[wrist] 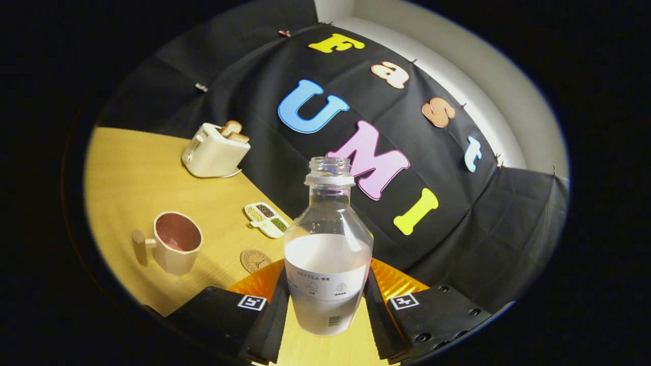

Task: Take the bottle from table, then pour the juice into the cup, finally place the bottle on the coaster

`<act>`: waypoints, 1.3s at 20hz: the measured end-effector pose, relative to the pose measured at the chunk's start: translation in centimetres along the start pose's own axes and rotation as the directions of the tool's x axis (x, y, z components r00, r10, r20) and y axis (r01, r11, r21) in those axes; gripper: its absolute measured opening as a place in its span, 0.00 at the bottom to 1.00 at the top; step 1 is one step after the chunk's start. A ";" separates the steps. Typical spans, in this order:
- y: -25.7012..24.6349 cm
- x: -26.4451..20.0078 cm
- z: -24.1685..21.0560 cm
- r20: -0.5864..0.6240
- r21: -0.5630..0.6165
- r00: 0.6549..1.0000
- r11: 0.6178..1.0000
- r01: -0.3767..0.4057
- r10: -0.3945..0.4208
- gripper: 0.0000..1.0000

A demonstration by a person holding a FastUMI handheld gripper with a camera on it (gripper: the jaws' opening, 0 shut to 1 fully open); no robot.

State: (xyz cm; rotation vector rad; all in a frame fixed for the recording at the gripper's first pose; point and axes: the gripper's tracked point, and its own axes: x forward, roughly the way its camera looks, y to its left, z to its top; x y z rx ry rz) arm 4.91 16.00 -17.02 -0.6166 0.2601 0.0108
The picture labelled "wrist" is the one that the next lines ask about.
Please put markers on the silver clip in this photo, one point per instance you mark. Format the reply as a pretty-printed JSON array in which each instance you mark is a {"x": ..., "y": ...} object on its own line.
[{"x": 201, "y": 87}]

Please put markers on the round wooden coaster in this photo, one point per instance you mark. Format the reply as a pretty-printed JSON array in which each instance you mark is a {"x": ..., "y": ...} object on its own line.
[{"x": 254, "y": 262}]

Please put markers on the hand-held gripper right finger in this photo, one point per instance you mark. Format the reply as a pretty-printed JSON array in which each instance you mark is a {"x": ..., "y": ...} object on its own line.
[{"x": 377, "y": 325}]

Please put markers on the white divided grain dish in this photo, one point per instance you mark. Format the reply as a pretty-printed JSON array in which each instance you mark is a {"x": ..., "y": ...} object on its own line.
[{"x": 267, "y": 218}]

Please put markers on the cream toaster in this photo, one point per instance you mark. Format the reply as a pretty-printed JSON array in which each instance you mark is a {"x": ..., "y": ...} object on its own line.
[{"x": 213, "y": 155}]

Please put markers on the black backdrop cloth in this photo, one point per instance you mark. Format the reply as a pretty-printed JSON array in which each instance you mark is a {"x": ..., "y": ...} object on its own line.
[{"x": 285, "y": 168}]

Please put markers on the wooden table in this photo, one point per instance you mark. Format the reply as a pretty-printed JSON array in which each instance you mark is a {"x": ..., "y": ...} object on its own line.
[{"x": 132, "y": 173}]

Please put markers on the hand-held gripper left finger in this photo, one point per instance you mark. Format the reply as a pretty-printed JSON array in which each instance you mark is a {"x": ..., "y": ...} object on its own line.
[{"x": 274, "y": 330}]

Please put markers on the clear juice bottle white label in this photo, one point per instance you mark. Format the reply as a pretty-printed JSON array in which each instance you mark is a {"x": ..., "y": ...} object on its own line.
[{"x": 328, "y": 264}]

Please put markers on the toast slice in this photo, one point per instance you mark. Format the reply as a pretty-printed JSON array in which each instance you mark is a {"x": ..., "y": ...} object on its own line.
[
  {"x": 239, "y": 137},
  {"x": 231, "y": 127}
]

